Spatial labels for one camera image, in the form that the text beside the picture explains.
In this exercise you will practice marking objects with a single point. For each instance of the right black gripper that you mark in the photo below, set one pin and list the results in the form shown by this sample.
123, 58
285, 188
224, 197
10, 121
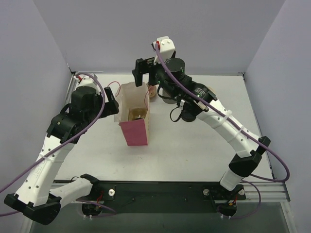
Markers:
145, 67

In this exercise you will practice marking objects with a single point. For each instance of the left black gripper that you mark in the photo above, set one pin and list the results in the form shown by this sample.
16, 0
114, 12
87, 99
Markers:
107, 107

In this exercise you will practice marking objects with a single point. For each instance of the brown paper takeout bag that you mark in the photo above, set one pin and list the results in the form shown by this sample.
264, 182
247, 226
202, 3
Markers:
136, 133

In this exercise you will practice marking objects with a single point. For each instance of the brown cardboard cup carrier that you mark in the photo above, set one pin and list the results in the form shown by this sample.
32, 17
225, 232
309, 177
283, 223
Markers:
137, 113
152, 92

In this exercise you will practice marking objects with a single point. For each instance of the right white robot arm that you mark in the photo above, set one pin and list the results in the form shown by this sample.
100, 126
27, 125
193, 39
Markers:
204, 105

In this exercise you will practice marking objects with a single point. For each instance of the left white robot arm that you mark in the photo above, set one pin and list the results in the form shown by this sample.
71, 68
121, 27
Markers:
35, 198

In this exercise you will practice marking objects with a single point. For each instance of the green paper coffee cup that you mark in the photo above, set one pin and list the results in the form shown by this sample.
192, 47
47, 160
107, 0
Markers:
211, 90

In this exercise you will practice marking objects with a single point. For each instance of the grey cylindrical straw holder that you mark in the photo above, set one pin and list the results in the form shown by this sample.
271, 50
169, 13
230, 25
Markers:
166, 97

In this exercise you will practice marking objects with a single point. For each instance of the black plastic cup lid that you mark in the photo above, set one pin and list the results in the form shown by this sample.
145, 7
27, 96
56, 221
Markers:
187, 117

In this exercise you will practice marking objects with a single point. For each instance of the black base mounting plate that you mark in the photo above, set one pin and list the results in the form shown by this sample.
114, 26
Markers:
133, 197

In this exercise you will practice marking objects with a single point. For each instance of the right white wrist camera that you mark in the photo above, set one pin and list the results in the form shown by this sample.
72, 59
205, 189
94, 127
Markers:
166, 47

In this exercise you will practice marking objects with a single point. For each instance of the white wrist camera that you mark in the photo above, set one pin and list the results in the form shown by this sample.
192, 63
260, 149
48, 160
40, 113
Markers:
166, 47
84, 80

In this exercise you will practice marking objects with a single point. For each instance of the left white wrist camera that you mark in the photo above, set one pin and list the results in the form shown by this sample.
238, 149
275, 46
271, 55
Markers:
84, 80

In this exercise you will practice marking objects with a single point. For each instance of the aluminium frame rail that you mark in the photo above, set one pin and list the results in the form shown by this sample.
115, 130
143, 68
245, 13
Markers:
268, 191

